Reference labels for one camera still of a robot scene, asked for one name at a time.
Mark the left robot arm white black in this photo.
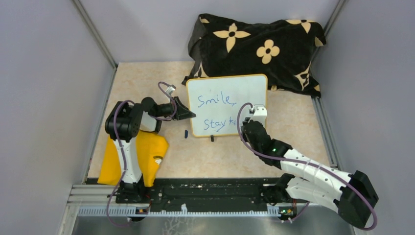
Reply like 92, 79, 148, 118
98, 96, 196, 203

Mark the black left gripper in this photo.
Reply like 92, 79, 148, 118
155, 96, 196, 121

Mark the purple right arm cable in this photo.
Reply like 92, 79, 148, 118
236, 102, 379, 232

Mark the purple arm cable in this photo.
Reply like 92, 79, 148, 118
236, 102, 379, 232
105, 81, 177, 228

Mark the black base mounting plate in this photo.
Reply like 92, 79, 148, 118
115, 177, 309, 213

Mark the black floral pillow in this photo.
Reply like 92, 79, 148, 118
183, 14, 326, 97

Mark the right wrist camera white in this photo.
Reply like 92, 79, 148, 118
249, 105, 268, 127

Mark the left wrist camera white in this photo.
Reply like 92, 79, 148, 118
165, 84, 176, 97

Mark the yellow cloth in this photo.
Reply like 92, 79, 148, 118
97, 132, 169, 187

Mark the white whiteboard yellow frame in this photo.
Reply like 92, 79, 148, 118
186, 74, 268, 137

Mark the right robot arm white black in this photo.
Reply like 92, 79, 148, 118
238, 119, 379, 231

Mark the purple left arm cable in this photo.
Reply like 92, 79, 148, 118
105, 81, 177, 228

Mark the right aluminium frame post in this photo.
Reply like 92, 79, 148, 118
311, 0, 347, 62

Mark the left aluminium frame post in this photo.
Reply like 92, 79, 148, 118
71, 0, 118, 70

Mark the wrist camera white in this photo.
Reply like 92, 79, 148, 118
165, 84, 176, 97
249, 105, 268, 127

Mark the aluminium frame post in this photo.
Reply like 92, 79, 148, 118
311, 0, 347, 62
71, 0, 118, 70

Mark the aluminium front rail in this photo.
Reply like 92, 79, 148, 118
66, 182, 312, 218

